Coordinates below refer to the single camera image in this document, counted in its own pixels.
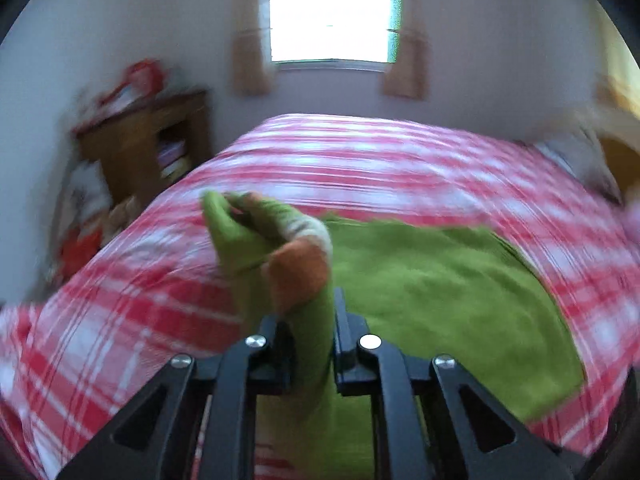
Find red gift box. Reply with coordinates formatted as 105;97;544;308
120;60;166;98

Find window with green frame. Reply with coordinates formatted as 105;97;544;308
260;0;404;70

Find tan bag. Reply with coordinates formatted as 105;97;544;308
107;197;143;233

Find patterned pillow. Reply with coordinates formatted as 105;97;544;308
535;127;621;201

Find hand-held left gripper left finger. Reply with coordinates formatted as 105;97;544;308
56;315;297;480

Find white paper bag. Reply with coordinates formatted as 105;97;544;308
62;160;113;231

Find cream wooden headboard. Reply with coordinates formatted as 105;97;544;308
595;75;640;201

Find beige patterned curtain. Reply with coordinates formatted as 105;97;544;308
382;0;431;100
230;0;274;96

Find red plastic bag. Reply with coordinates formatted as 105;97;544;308
57;227;106;281

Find bed with red plaid sheet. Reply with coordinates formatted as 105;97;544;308
0;112;640;480

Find green striped knit sweater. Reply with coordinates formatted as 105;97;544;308
200;190;587;480

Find wooden bedside cabinet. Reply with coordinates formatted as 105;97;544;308
77;90;213;206

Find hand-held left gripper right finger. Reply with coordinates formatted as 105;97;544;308
331;287;578;480

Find stack of books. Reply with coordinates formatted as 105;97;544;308
157;137;193;178

